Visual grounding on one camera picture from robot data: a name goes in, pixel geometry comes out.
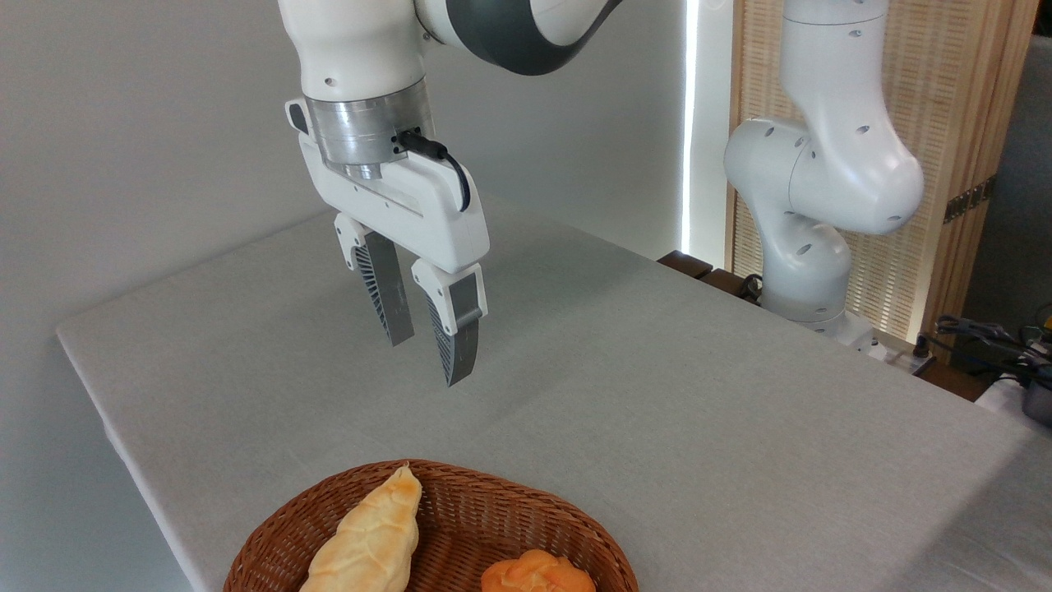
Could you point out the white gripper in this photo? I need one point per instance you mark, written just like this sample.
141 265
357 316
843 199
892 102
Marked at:
394 201

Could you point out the long pale braided bread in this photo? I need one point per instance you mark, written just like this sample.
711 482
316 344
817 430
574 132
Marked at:
370 538

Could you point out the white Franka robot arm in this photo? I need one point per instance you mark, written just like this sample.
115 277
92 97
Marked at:
838 164

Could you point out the round orange bread roll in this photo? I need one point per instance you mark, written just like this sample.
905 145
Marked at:
536 574

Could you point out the brown wicker basket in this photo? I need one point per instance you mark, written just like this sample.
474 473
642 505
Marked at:
460 514

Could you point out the grey tablecloth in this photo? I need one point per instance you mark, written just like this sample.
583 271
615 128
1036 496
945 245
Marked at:
625 386

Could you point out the dark wooden side table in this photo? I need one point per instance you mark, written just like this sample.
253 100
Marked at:
699 270

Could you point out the vertical white light strip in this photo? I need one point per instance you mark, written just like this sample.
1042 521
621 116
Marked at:
689 123

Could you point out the white power strip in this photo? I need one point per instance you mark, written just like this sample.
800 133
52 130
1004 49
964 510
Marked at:
904 353

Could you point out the wooden slatted screen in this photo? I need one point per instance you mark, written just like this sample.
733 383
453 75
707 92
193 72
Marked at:
953 90

